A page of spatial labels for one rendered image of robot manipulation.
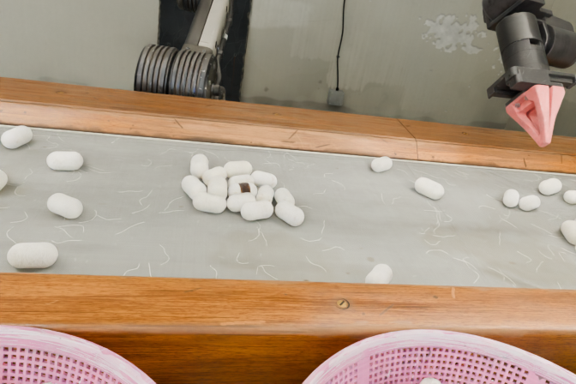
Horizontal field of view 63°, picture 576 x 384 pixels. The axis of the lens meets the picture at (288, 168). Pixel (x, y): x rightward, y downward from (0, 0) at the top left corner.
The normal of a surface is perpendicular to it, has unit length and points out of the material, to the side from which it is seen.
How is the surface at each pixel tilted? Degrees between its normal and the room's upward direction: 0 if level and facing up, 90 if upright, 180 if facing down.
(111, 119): 45
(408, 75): 90
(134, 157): 0
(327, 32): 90
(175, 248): 0
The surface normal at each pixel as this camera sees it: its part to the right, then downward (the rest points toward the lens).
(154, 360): 0.15, 0.46
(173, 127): 0.22, -0.30
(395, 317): 0.16, -0.89
